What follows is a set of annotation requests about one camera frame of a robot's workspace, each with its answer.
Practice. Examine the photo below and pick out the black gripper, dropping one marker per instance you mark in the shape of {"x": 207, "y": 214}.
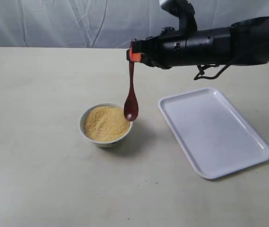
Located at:
{"x": 164, "y": 51}

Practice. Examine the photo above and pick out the dark red wooden spoon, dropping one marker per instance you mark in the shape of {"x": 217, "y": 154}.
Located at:
{"x": 131, "y": 107}

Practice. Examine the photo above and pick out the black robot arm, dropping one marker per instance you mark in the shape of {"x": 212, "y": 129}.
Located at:
{"x": 244, "y": 43}

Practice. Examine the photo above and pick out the yellow-brown granular powder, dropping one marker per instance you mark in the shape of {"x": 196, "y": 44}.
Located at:
{"x": 105, "y": 124}

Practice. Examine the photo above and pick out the white ceramic bowl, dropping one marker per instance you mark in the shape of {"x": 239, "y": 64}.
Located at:
{"x": 97, "y": 143}

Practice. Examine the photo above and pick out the white rectangular plastic tray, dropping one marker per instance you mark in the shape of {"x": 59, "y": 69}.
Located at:
{"x": 214, "y": 136}

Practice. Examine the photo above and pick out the white wrinkled backdrop curtain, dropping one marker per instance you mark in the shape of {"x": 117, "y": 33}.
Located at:
{"x": 80, "y": 23}

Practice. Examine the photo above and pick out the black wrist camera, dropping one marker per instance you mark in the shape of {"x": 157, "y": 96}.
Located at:
{"x": 183, "y": 10}

